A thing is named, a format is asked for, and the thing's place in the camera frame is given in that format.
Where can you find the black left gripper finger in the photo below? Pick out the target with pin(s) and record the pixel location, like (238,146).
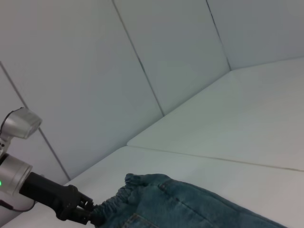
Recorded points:
(86,204)
(88,215)

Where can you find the blue denim shorts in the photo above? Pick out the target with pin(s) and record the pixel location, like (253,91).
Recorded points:
(178,206)

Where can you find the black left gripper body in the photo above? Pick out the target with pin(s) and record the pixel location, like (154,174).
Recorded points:
(52,196)

